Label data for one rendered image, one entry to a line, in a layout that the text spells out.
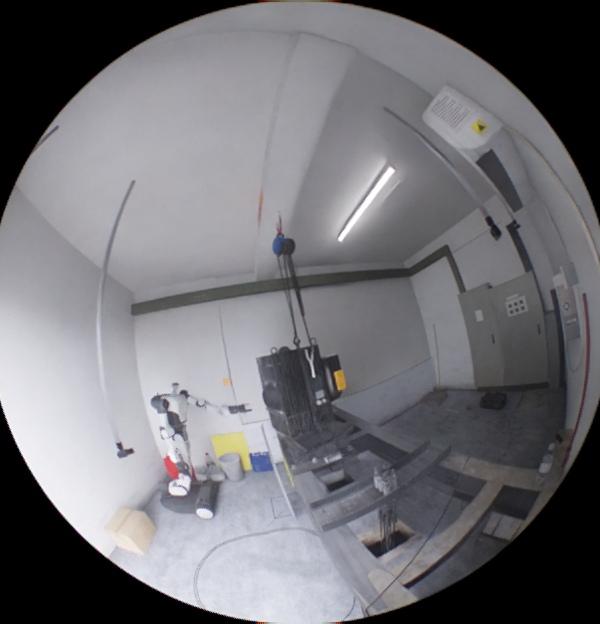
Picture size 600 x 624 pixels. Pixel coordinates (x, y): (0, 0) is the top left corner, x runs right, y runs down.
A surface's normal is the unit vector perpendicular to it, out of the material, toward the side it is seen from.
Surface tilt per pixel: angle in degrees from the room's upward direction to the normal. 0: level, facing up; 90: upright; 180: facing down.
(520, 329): 90
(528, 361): 90
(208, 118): 180
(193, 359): 90
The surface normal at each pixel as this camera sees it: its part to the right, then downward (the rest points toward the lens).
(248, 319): 0.23, -0.25
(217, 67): 0.22, 0.96
